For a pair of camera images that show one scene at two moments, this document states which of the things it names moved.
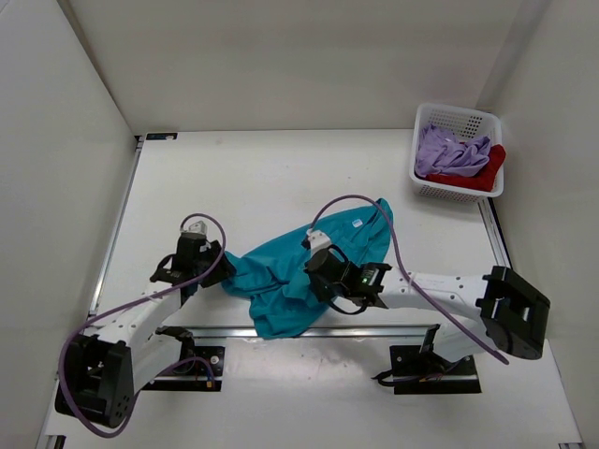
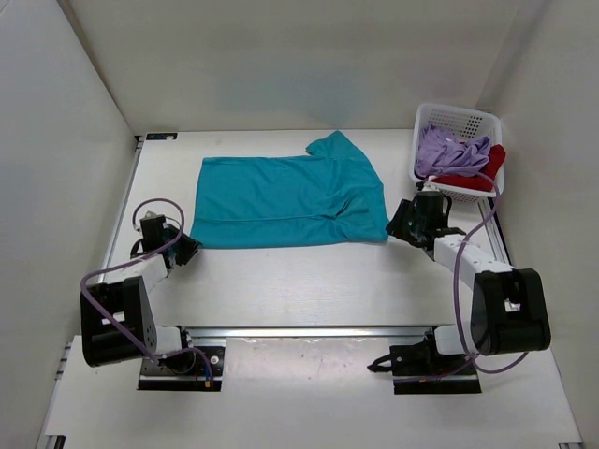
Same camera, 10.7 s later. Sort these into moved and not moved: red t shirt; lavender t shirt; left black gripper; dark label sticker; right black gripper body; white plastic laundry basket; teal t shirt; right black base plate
Moved: right black gripper body; teal t shirt; left black gripper
Not moved: red t shirt; lavender t shirt; white plastic laundry basket; right black base plate; dark label sticker
